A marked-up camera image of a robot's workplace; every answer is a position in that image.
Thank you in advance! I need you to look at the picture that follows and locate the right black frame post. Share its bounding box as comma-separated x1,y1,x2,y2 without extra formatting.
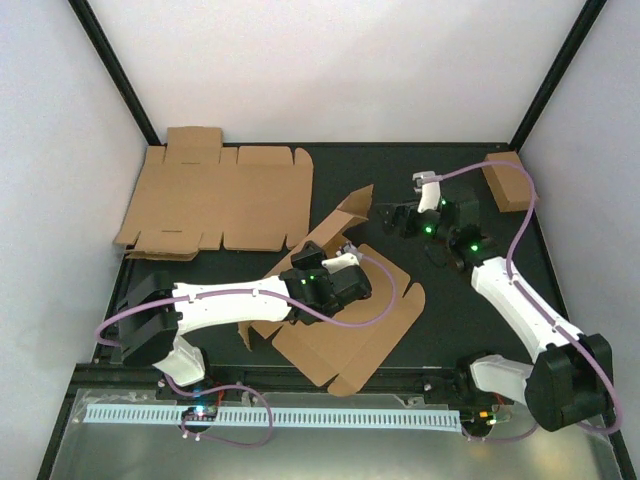
509,0,608,152

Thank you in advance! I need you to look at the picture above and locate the metal front plate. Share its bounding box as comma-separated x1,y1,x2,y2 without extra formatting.
40,390,636,479

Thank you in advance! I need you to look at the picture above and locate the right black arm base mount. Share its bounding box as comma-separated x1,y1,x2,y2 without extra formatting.
421,355,481,405

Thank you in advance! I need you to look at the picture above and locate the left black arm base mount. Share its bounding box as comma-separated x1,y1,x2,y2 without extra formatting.
153,368,255,404

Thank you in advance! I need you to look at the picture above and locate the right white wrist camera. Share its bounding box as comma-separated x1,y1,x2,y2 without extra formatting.
412,171,442,214

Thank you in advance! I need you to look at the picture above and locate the stack of flat cardboard blanks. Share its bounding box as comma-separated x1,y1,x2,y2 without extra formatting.
114,126,314,261

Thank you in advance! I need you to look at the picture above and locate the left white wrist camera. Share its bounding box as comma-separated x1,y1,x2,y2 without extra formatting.
321,242,363,274

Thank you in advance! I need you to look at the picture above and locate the folded small cardboard box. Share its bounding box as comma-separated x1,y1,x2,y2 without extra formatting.
482,151,531,212

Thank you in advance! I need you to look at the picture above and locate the black aluminium rail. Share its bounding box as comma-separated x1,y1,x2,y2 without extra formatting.
71,363,454,395

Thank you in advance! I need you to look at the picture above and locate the black frame post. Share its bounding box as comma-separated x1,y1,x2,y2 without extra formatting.
68,0,162,146
509,0,608,152

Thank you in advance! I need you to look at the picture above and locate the white slotted cable duct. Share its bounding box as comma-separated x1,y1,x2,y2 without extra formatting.
82,404,462,433

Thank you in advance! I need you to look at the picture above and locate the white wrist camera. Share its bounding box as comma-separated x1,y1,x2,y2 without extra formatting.
412,171,442,214
321,242,363,274

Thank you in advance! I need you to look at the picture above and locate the left black frame post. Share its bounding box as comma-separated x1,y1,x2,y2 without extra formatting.
68,0,162,146

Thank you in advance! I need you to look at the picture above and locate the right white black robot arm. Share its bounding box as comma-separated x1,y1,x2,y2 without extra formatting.
374,197,617,432

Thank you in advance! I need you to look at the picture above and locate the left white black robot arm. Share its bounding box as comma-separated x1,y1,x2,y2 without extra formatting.
117,241,372,399

